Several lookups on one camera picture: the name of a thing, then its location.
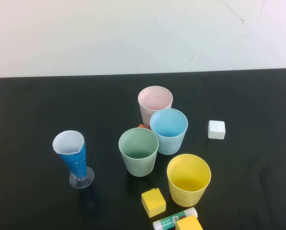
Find pink plastic cup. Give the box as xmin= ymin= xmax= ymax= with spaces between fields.
xmin=137 ymin=85 xmax=174 ymax=130

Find light blue plastic cup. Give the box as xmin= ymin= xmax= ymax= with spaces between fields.
xmin=149 ymin=108 xmax=189 ymax=156

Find green plastic cup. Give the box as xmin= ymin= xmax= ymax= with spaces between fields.
xmin=118 ymin=127 xmax=160 ymax=178

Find yellow plastic cup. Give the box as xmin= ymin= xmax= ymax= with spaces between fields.
xmin=166 ymin=153 xmax=212 ymax=207

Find white foam cube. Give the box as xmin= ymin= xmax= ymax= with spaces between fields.
xmin=207 ymin=120 xmax=226 ymax=139

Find blue conical measuring glass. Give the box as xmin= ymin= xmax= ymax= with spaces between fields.
xmin=52 ymin=130 xmax=95 ymax=190

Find yellow foam cube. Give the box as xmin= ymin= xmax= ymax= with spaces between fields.
xmin=141 ymin=187 xmax=167 ymax=219
xmin=175 ymin=214 xmax=204 ymax=230

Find white green glue stick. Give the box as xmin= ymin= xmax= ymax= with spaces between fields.
xmin=152 ymin=207 xmax=198 ymax=230

